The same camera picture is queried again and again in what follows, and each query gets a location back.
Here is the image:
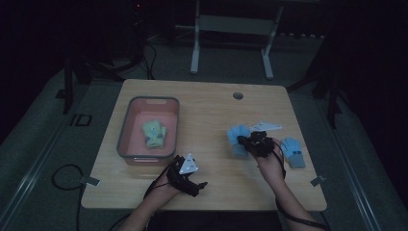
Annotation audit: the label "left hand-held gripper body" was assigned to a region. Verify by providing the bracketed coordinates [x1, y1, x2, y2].
[166, 153, 200, 197]

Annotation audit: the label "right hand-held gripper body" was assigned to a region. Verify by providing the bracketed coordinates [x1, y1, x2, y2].
[245, 120, 284, 159]

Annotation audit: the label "blue knit glove grey cuff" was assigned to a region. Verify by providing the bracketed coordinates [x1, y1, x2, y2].
[280, 137, 307, 169]
[226, 124, 252, 159]

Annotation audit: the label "plain light green knit glove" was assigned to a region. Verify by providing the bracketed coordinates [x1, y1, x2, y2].
[159, 125, 168, 146]

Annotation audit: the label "patterned light green knit glove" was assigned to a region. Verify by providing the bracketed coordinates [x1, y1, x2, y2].
[141, 118, 166, 150]

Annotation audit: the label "pink basin with grey rim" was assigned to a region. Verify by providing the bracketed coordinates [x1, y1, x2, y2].
[116, 95, 181, 167]

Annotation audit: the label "person's left hand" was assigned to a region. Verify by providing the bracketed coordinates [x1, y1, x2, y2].
[149, 176, 182, 201]

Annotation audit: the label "person's right hand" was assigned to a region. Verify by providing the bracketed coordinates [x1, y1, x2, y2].
[255, 138, 287, 187]

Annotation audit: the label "person's dark clothing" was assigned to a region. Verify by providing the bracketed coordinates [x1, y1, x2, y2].
[147, 211, 285, 231]

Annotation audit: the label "grey metal table clip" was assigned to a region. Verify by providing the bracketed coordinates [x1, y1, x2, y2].
[79, 175, 101, 188]
[310, 174, 327, 188]

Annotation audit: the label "black tripod stand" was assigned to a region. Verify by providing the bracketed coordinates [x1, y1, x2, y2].
[286, 32, 347, 130]
[61, 0, 147, 116]

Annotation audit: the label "left hand-held gripper cable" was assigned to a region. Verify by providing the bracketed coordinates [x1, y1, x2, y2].
[108, 159, 178, 231]

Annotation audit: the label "hand-held gripper cable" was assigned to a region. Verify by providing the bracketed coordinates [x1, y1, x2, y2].
[271, 141, 332, 231]
[108, 159, 178, 231]

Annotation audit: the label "right hand-held gripper cable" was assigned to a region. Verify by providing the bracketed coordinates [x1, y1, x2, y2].
[271, 141, 332, 231]

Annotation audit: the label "black floor cables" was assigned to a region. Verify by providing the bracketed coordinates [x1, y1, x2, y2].
[140, 40, 159, 81]

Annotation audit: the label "white metal stand frame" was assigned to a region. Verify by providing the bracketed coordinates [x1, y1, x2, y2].
[174, 0, 286, 81]

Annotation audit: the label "black looped floor cable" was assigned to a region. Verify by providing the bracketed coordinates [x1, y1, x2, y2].
[51, 164, 87, 231]

